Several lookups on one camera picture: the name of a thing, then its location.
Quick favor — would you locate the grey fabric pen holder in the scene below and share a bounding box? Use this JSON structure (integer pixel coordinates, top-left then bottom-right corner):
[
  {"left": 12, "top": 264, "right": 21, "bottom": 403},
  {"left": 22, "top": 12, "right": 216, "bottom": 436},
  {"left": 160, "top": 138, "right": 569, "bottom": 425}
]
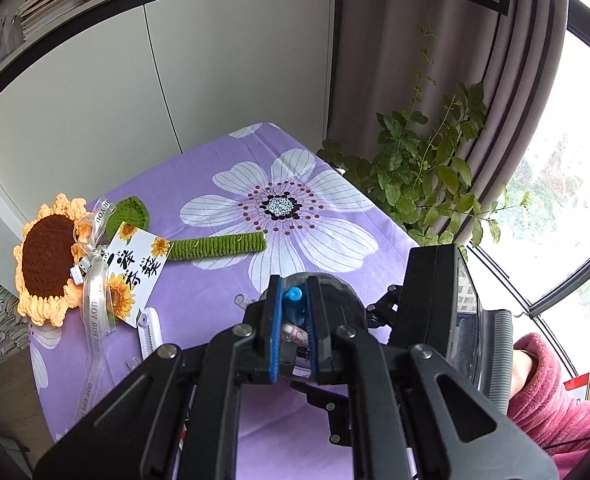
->
[{"left": 257, "top": 272, "right": 368, "bottom": 385}]

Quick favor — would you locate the blue pen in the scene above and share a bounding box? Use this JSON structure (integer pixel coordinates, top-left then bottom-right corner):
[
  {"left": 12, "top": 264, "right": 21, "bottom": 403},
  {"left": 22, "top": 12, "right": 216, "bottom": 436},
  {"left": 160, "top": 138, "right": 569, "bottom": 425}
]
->
[{"left": 282, "top": 286, "right": 306, "bottom": 328}]

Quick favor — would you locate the pink sleeve forearm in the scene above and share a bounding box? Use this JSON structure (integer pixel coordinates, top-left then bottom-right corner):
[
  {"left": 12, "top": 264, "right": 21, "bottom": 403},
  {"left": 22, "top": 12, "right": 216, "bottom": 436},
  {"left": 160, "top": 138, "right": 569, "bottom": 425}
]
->
[{"left": 508, "top": 333, "right": 590, "bottom": 479}]

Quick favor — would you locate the person right hand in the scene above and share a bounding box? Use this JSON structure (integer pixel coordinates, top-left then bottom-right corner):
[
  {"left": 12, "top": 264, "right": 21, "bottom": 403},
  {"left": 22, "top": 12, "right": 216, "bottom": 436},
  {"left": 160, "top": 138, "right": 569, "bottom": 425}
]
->
[{"left": 510, "top": 350, "right": 534, "bottom": 399}]

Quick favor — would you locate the white correction tape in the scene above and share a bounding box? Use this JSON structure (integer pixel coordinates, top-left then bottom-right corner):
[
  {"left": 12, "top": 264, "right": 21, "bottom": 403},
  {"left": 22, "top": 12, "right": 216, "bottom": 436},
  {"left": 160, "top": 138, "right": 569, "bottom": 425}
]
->
[{"left": 137, "top": 307, "right": 163, "bottom": 360}]

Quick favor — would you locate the green potted plant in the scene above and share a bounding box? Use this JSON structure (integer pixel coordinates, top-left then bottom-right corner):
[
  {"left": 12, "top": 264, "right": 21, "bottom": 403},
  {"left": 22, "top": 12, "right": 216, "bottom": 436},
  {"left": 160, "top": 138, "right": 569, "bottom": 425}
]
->
[{"left": 317, "top": 22, "right": 531, "bottom": 248}]

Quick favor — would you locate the sunflower gift card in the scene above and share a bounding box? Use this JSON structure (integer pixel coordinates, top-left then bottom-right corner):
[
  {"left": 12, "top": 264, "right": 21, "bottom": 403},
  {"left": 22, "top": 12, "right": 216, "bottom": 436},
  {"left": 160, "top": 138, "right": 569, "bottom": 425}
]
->
[{"left": 106, "top": 222, "right": 171, "bottom": 327}]

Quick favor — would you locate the clear printed ribbon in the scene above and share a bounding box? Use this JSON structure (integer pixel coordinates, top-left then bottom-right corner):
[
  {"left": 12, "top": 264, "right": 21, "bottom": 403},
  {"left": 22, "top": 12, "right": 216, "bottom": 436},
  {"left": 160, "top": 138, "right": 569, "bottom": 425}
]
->
[{"left": 70, "top": 197, "right": 116, "bottom": 422}]

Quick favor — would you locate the crochet sunflower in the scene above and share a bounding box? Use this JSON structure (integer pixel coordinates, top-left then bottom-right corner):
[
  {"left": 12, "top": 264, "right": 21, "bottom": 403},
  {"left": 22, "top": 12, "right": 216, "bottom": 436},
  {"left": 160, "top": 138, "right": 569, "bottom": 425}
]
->
[{"left": 13, "top": 193, "right": 267, "bottom": 327}]

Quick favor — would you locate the purple floral tablecloth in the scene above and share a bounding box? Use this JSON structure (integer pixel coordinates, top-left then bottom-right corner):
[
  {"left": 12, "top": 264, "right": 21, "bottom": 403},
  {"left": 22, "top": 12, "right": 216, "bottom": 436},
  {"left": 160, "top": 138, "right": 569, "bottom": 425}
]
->
[{"left": 30, "top": 122, "right": 416, "bottom": 479}]

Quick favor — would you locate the grey curtain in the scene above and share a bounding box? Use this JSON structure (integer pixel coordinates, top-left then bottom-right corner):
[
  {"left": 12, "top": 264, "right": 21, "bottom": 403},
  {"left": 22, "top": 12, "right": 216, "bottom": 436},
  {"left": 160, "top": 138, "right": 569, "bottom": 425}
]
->
[{"left": 326, "top": 0, "right": 572, "bottom": 246}]

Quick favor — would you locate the white bookshelf cabinet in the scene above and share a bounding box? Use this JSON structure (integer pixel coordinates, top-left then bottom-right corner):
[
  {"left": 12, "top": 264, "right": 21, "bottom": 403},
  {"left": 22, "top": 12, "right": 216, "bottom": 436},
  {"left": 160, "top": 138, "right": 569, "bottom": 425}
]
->
[{"left": 0, "top": 0, "right": 333, "bottom": 287}]

